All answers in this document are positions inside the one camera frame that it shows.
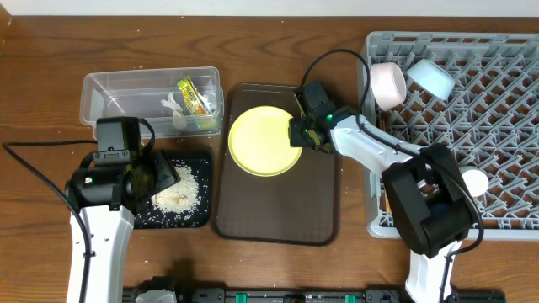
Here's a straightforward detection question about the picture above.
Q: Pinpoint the green snack wrapper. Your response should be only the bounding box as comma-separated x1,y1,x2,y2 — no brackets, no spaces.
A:
177,77,216,130

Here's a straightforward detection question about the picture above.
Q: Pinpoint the black waste tray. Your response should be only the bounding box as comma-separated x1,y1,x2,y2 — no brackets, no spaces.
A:
135,151,212,229

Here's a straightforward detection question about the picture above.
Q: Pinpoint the pink white bowl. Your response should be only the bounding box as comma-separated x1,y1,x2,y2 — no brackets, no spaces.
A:
370,62,407,111

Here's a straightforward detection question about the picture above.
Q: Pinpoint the clear plastic waste bin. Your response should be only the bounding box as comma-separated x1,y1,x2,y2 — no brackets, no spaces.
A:
80,66,224,139

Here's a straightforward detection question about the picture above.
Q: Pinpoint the yellow plate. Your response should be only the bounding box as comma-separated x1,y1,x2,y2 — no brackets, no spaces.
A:
227,105,302,177

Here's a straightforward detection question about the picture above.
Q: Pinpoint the grey dishwasher rack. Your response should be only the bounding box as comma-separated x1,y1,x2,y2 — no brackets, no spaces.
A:
361,31,538,241

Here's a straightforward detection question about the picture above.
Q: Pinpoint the cooked rice pile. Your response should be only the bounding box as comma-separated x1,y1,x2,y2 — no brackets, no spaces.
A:
151,162,201,227

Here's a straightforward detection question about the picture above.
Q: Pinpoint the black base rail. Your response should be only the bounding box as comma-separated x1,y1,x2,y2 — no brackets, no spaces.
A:
121,275,506,303

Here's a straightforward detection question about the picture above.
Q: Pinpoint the blue bowl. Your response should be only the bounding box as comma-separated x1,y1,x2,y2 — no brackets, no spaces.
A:
407,59,456,100

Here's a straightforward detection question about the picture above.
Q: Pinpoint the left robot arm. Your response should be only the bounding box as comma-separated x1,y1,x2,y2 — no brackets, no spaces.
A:
66,116,180,302

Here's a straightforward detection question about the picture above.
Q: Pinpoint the dark brown serving tray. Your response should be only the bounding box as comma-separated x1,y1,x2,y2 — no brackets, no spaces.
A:
211,82,343,247

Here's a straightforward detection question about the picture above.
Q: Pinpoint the light green cup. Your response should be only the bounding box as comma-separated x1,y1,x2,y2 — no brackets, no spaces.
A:
459,166,489,198

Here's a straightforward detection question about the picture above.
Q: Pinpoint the white tissue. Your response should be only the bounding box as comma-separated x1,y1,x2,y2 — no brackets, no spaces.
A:
161,92,187,130

